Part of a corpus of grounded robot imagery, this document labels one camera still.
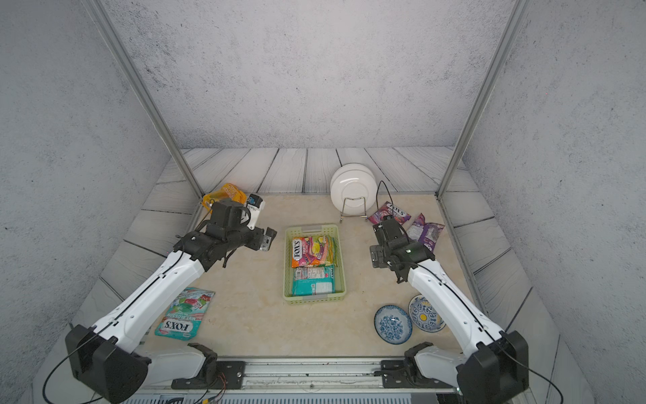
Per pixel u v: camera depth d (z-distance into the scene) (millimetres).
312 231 1025
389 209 1116
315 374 741
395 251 582
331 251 981
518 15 706
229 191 1173
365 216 1101
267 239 709
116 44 758
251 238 682
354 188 1042
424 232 1018
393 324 822
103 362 370
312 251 961
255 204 678
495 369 375
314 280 910
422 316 840
